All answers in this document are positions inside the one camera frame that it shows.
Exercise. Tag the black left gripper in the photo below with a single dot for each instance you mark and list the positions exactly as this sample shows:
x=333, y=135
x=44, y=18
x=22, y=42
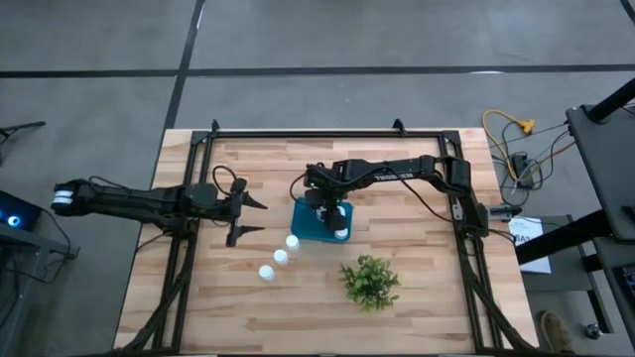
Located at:
x=235, y=210

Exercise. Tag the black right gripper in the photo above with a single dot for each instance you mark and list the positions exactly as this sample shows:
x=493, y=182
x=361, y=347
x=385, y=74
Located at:
x=325, y=183

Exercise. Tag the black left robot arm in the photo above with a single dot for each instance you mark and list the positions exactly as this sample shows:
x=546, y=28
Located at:
x=139, y=201

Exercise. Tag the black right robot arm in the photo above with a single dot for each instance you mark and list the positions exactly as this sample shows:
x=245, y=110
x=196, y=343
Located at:
x=397, y=171

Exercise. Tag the teal plastic basket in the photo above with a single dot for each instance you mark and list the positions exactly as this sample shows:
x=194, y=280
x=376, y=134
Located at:
x=303, y=223

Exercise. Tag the green plant in white pot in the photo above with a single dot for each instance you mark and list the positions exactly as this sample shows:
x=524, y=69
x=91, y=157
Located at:
x=369, y=282

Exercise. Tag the black power strip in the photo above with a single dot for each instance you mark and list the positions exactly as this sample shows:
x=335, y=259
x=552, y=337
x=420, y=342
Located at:
x=520, y=166

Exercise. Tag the white paper sheet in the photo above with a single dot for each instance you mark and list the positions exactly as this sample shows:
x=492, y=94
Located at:
x=533, y=248

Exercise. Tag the grey metal stand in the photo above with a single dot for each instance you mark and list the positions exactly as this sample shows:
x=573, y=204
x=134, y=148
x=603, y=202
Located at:
x=35, y=243

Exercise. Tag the black computer with blue light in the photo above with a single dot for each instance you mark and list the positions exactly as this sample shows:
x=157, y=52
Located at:
x=17, y=213

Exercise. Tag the black tripod legs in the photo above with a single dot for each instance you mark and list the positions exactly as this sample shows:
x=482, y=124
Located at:
x=22, y=127

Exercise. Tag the person's shoe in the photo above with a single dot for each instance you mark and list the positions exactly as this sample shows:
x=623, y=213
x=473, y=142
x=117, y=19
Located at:
x=556, y=331

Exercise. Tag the dark grey cart panel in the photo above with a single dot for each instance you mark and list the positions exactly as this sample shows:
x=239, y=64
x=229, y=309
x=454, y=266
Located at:
x=602, y=168

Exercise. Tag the metal caster wheel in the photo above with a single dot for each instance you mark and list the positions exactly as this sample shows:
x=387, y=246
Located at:
x=593, y=331

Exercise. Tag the black slanted pole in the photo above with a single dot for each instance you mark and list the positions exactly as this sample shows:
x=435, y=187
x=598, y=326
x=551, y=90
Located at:
x=612, y=101

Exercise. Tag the black metal rig frame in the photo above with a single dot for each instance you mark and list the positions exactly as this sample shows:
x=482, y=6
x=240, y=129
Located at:
x=322, y=134

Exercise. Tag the black cart leg frame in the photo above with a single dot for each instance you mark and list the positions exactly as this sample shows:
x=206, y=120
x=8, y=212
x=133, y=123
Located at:
x=560, y=243

